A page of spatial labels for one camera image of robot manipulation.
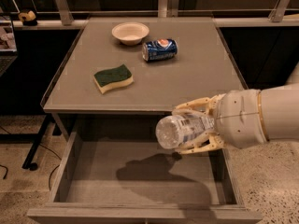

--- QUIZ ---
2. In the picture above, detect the open grey top drawer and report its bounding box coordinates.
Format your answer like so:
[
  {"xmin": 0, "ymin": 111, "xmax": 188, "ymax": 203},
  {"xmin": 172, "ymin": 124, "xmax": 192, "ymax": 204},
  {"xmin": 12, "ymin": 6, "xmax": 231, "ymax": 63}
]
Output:
[{"xmin": 27, "ymin": 133, "xmax": 262, "ymax": 224}]

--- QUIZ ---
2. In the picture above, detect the clear plastic bottle blue label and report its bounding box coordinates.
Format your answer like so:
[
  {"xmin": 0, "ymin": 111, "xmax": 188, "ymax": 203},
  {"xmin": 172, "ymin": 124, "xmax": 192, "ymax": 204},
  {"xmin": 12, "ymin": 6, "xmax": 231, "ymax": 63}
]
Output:
[{"xmin": 155, "ymin": 113, "xmax": 214, "ymax": 149}]

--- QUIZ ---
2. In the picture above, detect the blue soda can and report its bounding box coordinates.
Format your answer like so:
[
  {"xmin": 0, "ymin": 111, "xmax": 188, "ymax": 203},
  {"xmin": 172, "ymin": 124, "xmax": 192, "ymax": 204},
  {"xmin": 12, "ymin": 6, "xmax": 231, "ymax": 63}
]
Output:
[{"xmin": 142, "ymin": 39, "xmax": 178, "ymax": 62}]

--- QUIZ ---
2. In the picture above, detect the yellow black tape measure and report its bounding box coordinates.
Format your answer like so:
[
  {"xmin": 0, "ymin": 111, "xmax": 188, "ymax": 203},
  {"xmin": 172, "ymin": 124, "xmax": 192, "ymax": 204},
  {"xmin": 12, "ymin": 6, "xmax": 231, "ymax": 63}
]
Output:
[{"xmin": 18, "ymin": 9, "xmax": 37, "ymax": 26}]

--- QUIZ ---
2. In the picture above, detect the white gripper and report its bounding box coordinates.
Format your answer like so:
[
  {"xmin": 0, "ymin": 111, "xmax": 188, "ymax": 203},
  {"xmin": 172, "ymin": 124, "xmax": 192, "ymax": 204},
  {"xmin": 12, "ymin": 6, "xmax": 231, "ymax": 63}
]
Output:
[{"xmin": 172, "ymin": 90, "xmax": 267, "ymax": 155}]

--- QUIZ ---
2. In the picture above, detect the green yellow sponge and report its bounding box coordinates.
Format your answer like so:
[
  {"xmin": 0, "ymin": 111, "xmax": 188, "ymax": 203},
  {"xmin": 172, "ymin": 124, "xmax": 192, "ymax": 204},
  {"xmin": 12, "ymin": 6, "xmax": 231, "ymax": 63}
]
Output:
[{"xmin": 93, "ymin": 64, "xmax": 134, "ymax": 94}]

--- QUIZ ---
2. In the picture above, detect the black floor cable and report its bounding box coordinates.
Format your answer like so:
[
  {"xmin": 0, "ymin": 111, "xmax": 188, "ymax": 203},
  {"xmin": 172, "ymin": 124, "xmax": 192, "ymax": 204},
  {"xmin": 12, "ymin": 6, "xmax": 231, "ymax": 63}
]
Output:
[{"xmin": 0, "ymin": 124, "xmax": 63, "ymax": 191}]

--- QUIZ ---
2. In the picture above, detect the metal window frame rail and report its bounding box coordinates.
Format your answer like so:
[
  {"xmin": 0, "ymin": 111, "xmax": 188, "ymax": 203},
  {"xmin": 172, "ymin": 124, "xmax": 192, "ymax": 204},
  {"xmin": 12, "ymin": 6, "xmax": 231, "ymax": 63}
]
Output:
[{"xmin": 9, "ymin": 0, "xmax": 299, "ymax": 29}]

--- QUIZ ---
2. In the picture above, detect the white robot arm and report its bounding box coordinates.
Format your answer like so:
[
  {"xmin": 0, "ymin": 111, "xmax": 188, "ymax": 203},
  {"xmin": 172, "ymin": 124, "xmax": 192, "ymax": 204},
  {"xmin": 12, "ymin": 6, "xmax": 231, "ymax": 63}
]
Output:
[{"xmin": 172, "ymin": 64, "xmax": 299, "ymax": 154}]

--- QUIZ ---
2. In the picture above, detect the black desk leg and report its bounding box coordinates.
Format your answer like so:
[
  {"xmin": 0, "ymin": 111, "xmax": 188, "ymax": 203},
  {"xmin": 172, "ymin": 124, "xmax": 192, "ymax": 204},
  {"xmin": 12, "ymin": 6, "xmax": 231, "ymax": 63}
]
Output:
[{"xmin": 22, "ymin": 115, "xmax": 51, "ymax": 170}]

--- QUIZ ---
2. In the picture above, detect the grey cabinet with top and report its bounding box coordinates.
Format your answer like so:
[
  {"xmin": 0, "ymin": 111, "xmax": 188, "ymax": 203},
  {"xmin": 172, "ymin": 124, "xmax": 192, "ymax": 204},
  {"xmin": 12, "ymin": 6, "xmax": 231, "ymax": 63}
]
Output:
[{"xmin": 42, "ymin": 17, "xmax": 247, "ymax": 137}]

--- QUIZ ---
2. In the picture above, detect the white bowl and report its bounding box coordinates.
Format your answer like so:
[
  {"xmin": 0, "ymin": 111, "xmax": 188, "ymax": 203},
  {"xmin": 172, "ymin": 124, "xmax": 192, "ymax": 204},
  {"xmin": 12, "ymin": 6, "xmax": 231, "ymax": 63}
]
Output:
[{"xmin": 111, "ymin": 22, "xmax": 150, "ymax": 46}]

